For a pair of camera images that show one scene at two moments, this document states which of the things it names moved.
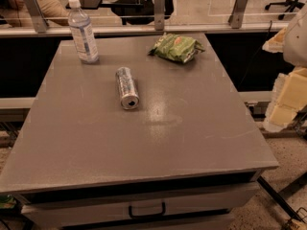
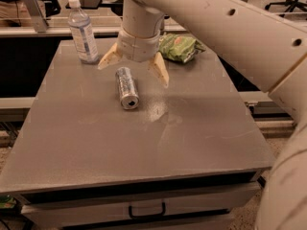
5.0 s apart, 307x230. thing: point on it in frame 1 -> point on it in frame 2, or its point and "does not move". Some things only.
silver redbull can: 128,87 does not move
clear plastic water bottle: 82,32 does not move
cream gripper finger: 275,43 -> 132,47
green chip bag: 177,47 does not move
